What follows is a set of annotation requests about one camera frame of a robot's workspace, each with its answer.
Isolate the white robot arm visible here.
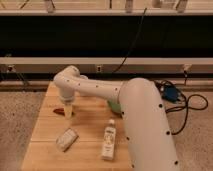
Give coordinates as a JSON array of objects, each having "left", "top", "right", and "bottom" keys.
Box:
[{"left": 53, "top": 66, "right": 180, "bottom": 171}]

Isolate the white sponge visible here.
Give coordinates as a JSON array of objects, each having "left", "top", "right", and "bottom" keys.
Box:
[{"left": 56, "top": 128, "right": 78, "bottom": 152}]

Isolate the green bowl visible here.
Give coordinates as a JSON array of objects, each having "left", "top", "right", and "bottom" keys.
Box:
[{"left": 107, "top": 101, "right": 121, "bottom": 115}]

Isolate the white squeeze bottle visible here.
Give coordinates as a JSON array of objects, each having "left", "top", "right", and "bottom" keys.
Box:
[{"left": 101, "top": 119, "right": 116, "bottom": 160}]

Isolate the blue power adapter box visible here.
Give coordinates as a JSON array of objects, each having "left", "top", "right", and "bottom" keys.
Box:
[{"left": 162, "top": 86, "right": 179, "bottom": 102}]

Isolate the white wall rail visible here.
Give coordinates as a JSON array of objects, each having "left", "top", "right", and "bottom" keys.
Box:
[{"left": 0, "top": 57, "right": 213, "bottom": 74}]

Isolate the black hanging cable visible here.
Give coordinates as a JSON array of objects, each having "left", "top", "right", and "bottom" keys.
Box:
[{"left": 111, "top": 7, "right": 148, "bottom": 74}]

